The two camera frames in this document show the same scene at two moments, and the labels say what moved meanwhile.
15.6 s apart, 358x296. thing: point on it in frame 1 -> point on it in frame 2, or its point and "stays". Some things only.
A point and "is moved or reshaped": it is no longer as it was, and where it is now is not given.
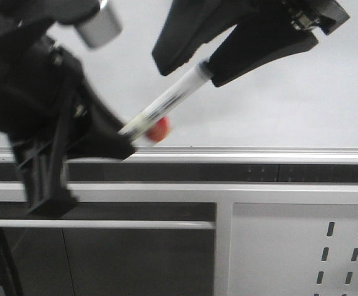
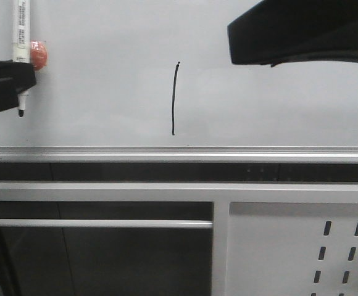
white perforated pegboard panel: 302,249 stays
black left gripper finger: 95,132 -> 22,73
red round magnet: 158,131 is moved or reshaped
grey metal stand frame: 223,195 stays
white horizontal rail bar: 102,224 stays
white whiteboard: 317,107 stays
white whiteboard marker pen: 142,129 is moved or reshaped
